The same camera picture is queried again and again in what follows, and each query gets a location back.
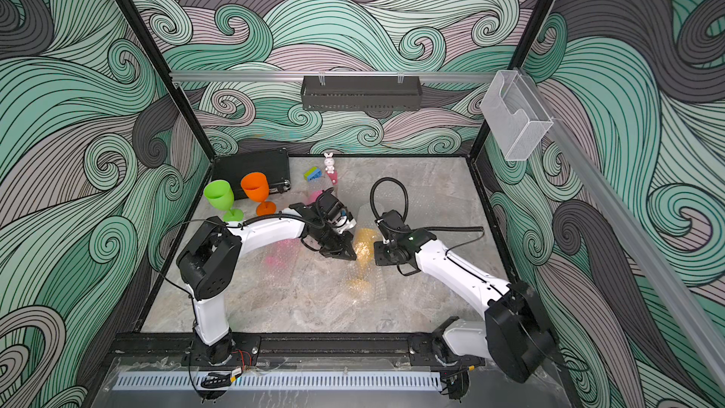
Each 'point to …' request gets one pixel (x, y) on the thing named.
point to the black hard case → (232, 167)
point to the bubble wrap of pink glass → (273, 276)
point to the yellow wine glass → (364, 241)
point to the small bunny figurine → (328, 161)
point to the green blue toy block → (312, 174)
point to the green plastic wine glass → (221, 194)
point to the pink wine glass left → (282, 254)
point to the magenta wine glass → (311, 198)
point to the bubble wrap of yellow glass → (368, 215)
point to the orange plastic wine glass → (256, 185)
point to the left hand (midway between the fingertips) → (357, 255)
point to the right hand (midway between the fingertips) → (379, 256)
